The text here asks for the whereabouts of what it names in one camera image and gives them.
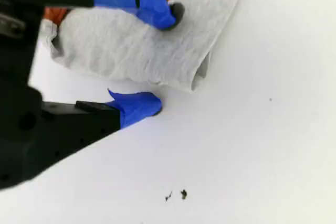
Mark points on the grey t-shirt with brown sleeves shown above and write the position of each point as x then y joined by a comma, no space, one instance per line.
136,45

